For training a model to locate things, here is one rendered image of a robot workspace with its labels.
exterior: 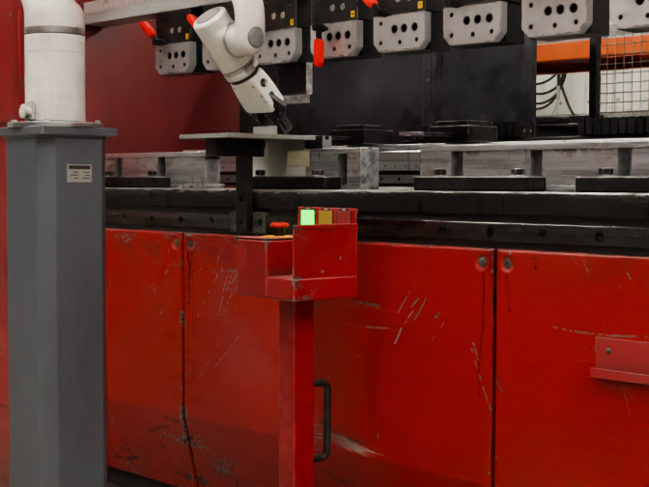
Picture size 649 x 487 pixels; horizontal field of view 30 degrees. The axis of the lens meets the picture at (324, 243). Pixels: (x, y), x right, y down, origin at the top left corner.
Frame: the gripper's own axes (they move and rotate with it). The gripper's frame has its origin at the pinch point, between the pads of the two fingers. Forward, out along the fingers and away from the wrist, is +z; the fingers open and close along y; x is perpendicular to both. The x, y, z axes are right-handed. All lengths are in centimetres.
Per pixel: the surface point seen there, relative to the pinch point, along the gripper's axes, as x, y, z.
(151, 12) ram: -23, 53, -23
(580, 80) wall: -355, 204, 244
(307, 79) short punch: -11.6, -4.5, -4.4
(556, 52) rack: -158, 47, 92
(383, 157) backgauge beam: -17.8, -7.3, 24.6
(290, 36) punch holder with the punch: -15.2, -2.7, -14.6
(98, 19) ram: -23, 78, -23
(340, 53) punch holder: -11.8, -19.4, -10.6
